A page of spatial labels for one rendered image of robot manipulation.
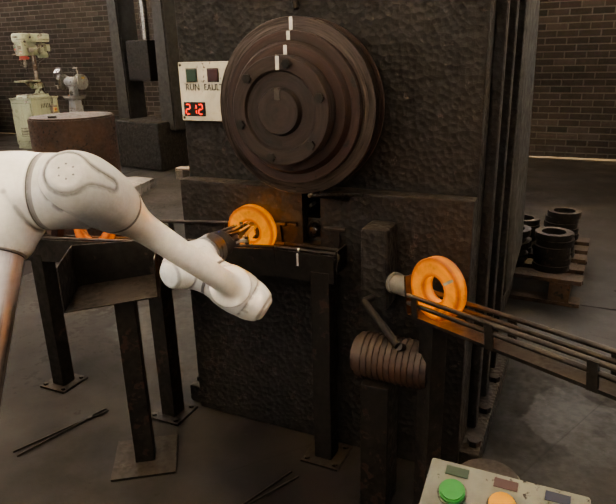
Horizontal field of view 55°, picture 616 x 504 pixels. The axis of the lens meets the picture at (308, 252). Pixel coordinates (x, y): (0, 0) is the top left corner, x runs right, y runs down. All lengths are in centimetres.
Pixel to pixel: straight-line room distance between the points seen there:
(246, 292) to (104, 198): 54
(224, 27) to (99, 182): 102
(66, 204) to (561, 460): 171
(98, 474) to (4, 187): 126
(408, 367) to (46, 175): 98
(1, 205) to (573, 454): 182
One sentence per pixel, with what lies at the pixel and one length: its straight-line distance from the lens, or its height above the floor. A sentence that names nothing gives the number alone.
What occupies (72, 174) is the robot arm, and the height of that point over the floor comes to 109.
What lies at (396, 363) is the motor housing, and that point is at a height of 49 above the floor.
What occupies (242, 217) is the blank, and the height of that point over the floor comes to 79.
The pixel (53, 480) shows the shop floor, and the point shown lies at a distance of 216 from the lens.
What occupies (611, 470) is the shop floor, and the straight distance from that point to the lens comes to 219.
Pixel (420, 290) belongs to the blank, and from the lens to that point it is 150.
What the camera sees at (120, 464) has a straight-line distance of 213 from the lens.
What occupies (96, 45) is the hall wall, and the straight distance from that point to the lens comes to 1045.
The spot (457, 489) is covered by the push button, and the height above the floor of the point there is 61.
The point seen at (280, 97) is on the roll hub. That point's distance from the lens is 157.
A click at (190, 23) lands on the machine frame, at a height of 135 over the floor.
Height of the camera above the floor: 126
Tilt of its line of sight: 19 degrees down
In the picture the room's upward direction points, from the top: 2 degrees counter-clockwise
